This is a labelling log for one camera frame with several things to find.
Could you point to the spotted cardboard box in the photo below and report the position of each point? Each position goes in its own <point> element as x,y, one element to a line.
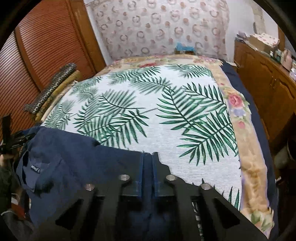
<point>263,42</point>

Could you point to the folded patterned navy cloth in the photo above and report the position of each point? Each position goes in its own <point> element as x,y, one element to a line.
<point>55,82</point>

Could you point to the palm leaf print bedspread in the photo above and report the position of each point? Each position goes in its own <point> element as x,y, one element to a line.
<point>179,111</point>

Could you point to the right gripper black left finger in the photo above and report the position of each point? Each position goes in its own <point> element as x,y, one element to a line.
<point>132,177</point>

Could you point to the wooden sideboard cabinet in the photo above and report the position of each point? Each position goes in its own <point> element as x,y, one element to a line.
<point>272,90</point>

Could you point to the floral beige blanket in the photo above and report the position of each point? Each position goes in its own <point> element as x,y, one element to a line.
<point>254,202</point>

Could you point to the navy blue shirt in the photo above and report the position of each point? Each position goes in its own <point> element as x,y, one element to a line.
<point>55,165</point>

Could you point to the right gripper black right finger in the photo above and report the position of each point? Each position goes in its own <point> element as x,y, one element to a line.
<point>164,181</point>

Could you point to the navy bed sheet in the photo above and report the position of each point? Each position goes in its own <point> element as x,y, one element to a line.
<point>272,192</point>

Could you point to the folded tan cloth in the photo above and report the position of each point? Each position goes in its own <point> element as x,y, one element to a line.
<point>56,95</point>

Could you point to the pink ceramic jug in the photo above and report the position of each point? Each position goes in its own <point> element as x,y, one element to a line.
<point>287,59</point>

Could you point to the blue item behind bed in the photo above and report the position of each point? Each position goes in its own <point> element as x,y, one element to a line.
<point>182,49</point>

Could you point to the wooden louvered wardrobe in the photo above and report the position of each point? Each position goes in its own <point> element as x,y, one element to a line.
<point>51,35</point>

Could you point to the circle pattern pink curtain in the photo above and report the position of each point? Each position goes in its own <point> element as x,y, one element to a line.
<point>145,28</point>

